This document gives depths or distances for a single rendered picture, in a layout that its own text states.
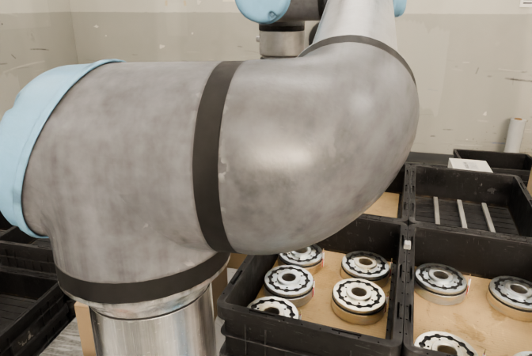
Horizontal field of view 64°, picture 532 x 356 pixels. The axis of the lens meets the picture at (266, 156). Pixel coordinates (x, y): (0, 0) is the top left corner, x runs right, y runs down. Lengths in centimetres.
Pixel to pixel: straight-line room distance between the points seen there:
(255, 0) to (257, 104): 38
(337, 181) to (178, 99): 9
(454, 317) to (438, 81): 326
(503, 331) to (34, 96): 87
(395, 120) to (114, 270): 18
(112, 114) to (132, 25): 436
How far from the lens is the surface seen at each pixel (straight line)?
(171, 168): 22
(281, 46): 69
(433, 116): 413
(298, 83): 22
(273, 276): 93
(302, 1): 59
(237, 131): 20
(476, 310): 98
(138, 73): 25
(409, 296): 80
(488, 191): 143
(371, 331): 87
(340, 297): 89
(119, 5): 465
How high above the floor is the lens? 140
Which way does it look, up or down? 20 degrees down
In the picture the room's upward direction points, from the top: straight up
